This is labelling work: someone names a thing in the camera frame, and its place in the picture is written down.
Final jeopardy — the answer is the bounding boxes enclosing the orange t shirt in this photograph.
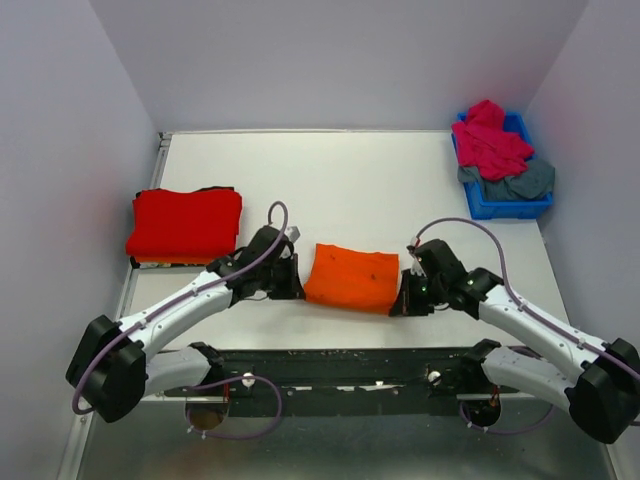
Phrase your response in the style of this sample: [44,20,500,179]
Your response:
[304,243,400,315]
[130,256,212,269]

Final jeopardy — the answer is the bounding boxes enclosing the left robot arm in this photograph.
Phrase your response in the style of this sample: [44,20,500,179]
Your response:
[65,225,304,423]

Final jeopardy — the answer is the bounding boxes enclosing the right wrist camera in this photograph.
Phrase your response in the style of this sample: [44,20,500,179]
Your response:
[407,238,426,277]

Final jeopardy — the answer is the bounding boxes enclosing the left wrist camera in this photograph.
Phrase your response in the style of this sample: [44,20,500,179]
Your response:
[285,226,301,244]

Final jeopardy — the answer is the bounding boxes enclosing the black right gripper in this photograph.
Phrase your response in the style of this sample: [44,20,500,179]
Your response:
[389,266,446,315]

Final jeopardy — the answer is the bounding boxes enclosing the grey crumpled t shirt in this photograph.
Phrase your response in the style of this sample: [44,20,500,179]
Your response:
[457,159,555,202]

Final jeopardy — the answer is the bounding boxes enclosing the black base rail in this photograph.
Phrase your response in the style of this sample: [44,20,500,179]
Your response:
[166,341,504,425]

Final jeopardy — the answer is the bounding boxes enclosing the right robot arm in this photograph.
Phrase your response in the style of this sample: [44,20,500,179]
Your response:
[389,239,639,444]

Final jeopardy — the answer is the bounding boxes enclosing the orange folded t shirt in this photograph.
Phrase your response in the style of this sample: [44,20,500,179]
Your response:
[130,256,212,269]

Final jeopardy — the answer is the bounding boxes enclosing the blue plastic bin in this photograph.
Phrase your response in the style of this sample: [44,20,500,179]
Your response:
[463,111,554,220]

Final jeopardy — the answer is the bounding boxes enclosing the magenta crumpled t shirt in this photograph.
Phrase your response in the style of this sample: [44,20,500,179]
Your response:
[451,100,535,182]

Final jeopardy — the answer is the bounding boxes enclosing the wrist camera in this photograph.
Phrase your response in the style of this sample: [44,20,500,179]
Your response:
[407,238,426,277]
[285,226,301,244]

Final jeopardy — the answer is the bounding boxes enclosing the red folded t shirt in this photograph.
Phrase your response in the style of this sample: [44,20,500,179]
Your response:
[125,187,243,260]

